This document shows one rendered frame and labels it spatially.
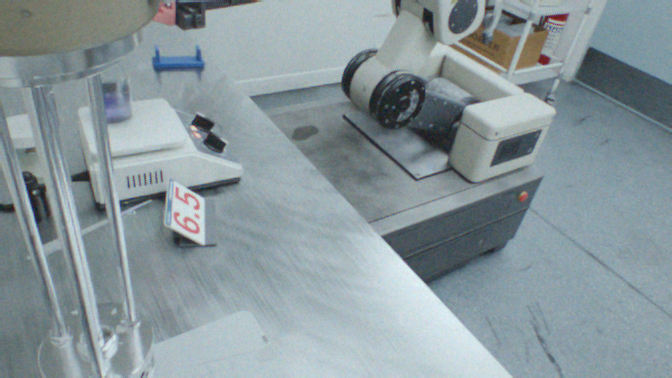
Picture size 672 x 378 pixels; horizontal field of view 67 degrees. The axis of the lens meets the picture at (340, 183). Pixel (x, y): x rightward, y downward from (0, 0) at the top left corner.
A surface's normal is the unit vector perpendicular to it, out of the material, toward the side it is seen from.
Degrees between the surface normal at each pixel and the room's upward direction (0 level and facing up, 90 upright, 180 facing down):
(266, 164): 0
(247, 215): 0
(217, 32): 90
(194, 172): 90
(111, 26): 90
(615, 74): 90
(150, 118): 0
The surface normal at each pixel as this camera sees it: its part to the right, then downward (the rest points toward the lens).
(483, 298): 0.15, -0.79
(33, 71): 0.51, 0.58
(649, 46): -0.83, 0.23
